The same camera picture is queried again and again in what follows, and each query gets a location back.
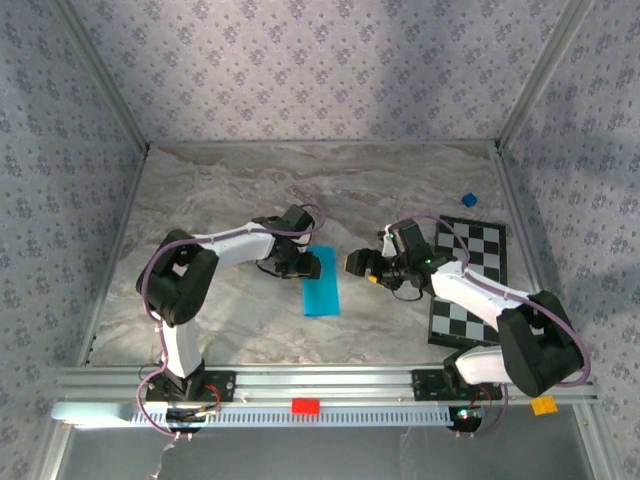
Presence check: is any black white checkerboard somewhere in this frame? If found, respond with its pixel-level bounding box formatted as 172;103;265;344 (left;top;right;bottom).
427;214;509;350

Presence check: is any orange brick block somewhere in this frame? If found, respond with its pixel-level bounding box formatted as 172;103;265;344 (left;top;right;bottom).
530;395;559;417

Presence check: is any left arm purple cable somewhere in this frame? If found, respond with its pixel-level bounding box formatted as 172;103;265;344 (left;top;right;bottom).
135;202;327;441

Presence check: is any aluminium frame bar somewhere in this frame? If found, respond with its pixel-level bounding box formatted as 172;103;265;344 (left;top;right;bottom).
493;144;574;366
77;147;151;369

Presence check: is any aluminium mounting rail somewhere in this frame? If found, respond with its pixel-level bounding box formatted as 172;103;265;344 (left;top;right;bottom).
54;364;600;405

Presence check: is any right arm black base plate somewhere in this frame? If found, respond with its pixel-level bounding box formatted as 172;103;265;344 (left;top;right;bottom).
410;368;504;402

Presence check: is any white slotted cable duct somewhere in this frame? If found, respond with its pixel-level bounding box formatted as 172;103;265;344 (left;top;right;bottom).
130;402;454;428

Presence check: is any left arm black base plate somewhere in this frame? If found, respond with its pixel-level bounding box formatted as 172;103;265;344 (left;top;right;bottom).
144;370;237;403

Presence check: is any aluminium frame post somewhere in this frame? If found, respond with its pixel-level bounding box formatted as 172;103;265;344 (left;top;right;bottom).
52;0;151;154
494;0;599;154

